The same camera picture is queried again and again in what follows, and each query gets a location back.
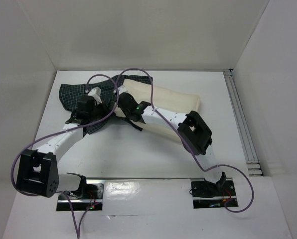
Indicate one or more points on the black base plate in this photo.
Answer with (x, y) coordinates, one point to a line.
(91, 197)
(205, 195)

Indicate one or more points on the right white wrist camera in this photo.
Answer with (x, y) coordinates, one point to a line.
(121, 89)

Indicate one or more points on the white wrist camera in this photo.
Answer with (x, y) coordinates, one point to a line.
(95, 93)
(121, 89)

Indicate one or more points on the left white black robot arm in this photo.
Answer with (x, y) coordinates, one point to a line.
(38, 168)

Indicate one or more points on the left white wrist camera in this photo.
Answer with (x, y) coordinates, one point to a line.
(95, 93)

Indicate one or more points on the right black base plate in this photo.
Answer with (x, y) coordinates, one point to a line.
(205, 195)

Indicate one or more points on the cream white pillow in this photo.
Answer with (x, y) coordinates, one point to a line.
(163, 98)

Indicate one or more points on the dark blue checkered pillowcase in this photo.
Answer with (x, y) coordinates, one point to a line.
(70, 94)

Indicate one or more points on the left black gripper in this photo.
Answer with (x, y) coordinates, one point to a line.
(106, 110)

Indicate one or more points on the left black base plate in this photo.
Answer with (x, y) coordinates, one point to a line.
(91, 197)

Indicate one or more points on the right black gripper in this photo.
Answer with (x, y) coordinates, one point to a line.
(123, 100)

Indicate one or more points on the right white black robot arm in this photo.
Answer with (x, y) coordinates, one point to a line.
(192, 130)

